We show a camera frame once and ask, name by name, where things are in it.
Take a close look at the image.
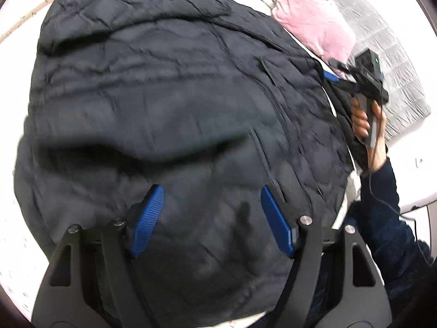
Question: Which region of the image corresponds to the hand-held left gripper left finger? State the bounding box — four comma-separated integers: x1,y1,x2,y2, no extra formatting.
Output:
32,184,165,326

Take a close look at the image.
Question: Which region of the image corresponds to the grey quilted blanket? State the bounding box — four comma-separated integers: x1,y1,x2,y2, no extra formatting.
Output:
304,0,432,141

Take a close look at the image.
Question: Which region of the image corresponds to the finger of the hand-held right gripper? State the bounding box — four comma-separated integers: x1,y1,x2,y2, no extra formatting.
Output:
329,59,356,75
323,70,358,93

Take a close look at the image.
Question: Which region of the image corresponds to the cherry print bed sheet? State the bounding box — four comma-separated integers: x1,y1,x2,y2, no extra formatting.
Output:
0,0,363,328

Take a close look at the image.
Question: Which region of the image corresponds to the person's right hand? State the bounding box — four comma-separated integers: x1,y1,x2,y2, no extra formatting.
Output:
350,97,388,173

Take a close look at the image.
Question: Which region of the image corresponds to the person's right forearm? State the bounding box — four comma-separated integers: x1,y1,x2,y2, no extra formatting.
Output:
345,157,437,303

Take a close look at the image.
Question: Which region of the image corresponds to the black quilted puffer jacket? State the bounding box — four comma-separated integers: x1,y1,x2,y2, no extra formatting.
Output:
14,0,371,322

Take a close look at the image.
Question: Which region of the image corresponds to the pink velvet pillow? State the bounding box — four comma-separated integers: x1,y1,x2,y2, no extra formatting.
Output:
273,0,358,76

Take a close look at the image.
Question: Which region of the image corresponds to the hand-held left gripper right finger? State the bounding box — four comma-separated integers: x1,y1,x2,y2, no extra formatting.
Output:
260,186,394,326

